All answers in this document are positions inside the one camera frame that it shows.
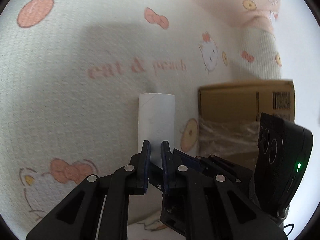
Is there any brown cardboard box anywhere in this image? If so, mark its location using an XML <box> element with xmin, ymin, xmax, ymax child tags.
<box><xmin>197</xmin><ymin>79</ymin><xmax>295</xmax><ymax>156</ymax></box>

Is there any black cable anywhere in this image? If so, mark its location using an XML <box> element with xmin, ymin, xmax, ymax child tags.
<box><xmin>283</xmin><ymin>223</ymin><xmax>296</xmax><ymax>236</ymax></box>

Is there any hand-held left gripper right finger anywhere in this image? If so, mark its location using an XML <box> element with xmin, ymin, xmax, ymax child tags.
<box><xmin>161</xmin><ymin>141</ymin><xmax>288</xmax><ymax>240</ymax></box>

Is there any white cardboard tube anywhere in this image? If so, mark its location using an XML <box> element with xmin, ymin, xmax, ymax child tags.
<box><xmin>138</xmin><ymin>93</ymin><xmax>175</xmax><ymax>167</ymax></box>

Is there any clear plastic bag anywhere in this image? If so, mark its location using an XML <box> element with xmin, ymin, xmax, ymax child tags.
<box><xmin>199</xmin><ymin>119</ymin><xmax>260</xmax><ymax>155</ymax></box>

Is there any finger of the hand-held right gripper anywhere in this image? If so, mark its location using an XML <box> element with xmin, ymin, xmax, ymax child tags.
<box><xmin>173</xmin><ymin>148</ymin><xmax>253</xmax><ymax>198</ymax></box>
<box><xmin>150</xmin><ymin>177</ymin><xmax>187</xmax><ymax>232</ymax></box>

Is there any white ribbed cloth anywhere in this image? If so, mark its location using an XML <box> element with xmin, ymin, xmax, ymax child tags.
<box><xmin>240</xmin><ymin>26</ymin><xmax>283</xmax><ymax>81</ymax></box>

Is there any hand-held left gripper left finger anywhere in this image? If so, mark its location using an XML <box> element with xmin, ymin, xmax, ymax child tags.
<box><xmin>26</xmin><ymin>141</ymin><xmax>152</xmax><ymax>240</ymax></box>

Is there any white cartoon printed blanket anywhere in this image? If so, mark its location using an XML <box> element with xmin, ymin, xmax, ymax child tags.
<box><xmin>0</xmin><ymin>0</ymin><xmax>283</xmax><ymax>240</ymax></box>

